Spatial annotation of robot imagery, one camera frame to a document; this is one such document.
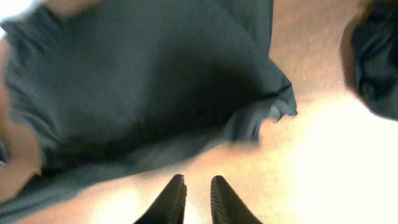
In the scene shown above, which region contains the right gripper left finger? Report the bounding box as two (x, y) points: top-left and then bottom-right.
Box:
(134, 174), (187, 224)

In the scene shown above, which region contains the dark green t-shirt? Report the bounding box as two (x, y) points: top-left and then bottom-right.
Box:
(1, 1), (297, 223)

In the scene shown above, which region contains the black garment pile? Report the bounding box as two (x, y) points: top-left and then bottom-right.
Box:
(340, 1), (397, 121)

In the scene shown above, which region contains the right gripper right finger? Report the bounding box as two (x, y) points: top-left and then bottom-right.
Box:
(211, 175), (262, 224)

